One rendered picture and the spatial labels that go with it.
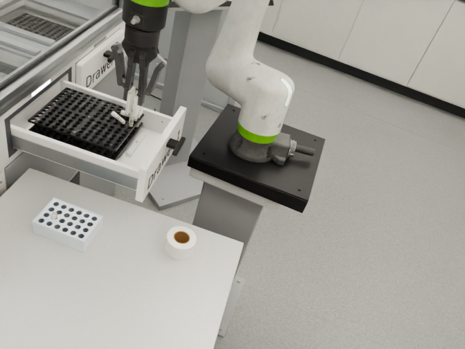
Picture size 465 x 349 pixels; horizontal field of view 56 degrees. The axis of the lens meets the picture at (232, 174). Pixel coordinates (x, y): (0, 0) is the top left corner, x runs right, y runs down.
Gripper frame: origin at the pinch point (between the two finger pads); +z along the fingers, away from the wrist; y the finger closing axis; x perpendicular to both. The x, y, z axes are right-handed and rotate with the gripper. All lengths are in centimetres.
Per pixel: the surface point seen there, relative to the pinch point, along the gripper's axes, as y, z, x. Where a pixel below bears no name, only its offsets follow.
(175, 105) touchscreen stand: -9, 54, 86
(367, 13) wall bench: 83, 40, 283
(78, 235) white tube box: 1.7, 17.8, -29.4
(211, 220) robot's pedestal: 27, 43, 12
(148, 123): 1.8, 11.4, 9.1
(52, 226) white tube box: -4.2, 17.5, -29.5
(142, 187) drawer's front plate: 10.5, 9.6, -16.8
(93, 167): -2.4, 10.6, -15.1
